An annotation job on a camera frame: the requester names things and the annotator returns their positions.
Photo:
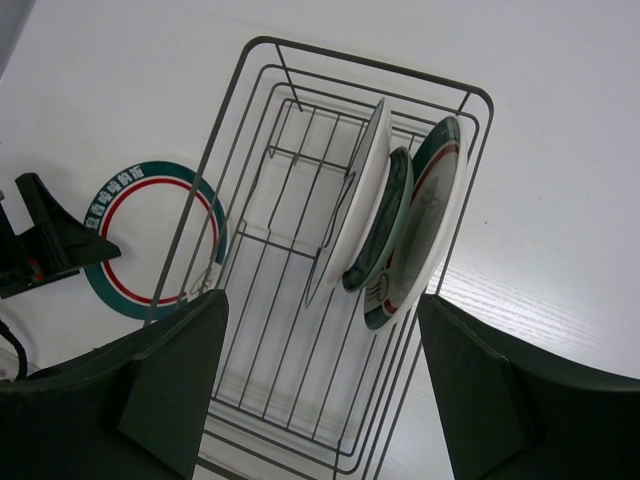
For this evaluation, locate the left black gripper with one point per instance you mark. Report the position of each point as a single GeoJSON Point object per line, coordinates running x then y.
{"type": "Point", "coordinates": [55, 247]}

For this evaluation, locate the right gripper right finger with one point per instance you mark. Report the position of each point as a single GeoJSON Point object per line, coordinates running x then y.
{"type": "Point", "coordinates": [512, 410]}

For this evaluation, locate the green red rim plate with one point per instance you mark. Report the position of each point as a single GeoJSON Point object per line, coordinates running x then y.
{"type": "Point", "coordinates": [173, 232]}
{"type": "Point", "coordinates": [439, 167]}

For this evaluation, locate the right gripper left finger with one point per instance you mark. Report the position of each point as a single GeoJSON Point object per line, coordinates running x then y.
{"type": "Point", "coordinates": [134, 408]}

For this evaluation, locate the small blue patterned plate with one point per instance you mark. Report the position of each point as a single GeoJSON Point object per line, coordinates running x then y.
{"type": "Point", "coordinates": [387, 224]}

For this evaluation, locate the grey wire dish rack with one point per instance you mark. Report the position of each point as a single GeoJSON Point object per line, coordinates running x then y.
{"type": "Point", "coordinates": [304, 390]}

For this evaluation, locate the white plate thin green rings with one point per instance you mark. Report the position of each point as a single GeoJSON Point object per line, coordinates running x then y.
{"type": "Point", "coordinates": [360, 195]}

